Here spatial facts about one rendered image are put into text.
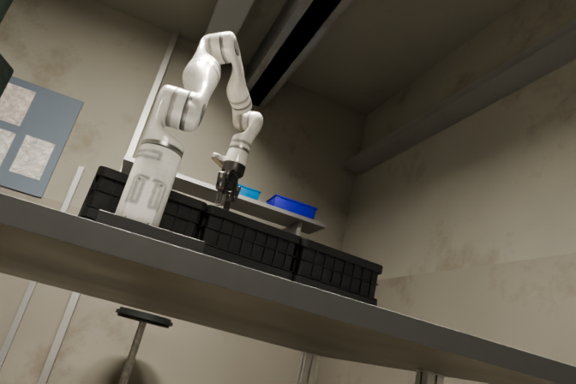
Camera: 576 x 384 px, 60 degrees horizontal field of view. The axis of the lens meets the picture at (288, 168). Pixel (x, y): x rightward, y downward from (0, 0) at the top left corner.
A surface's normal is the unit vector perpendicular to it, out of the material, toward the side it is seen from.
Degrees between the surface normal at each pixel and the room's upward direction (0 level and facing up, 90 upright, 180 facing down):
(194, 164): 90
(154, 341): 90
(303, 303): 90
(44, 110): 90
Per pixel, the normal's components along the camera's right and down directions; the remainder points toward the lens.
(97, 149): 0.36, -0.27
